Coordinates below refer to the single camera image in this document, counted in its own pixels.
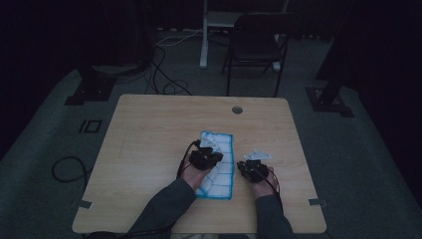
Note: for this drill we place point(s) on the person's left hand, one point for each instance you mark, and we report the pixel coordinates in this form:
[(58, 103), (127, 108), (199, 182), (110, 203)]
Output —
[(194, 177)]

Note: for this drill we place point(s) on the round grey table grommet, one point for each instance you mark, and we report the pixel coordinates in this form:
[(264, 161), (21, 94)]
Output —
[(237, 110)]

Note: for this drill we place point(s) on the white cloth with blue stitching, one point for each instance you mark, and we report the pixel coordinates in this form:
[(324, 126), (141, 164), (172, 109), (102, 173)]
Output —
[(223, 186)]

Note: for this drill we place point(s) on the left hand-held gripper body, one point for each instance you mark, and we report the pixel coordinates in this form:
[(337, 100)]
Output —
[(205, 159)]

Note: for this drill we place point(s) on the dark stand base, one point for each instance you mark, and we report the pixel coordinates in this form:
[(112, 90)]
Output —
[(326, 101), (91, 89)]

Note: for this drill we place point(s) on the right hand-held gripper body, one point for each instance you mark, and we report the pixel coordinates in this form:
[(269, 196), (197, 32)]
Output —
[(253, 171)]

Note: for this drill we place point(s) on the grey tape piece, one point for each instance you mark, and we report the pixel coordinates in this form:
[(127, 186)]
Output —
[(317, 202), (86, 204)]

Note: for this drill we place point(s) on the person's right hand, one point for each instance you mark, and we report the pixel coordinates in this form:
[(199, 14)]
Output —
[(263, 189)]

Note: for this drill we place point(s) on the white desk leg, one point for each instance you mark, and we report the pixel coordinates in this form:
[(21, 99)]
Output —
[(205, 40)]

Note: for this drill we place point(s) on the black folding chair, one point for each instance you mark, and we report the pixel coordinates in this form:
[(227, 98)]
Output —
[(255, 43)]

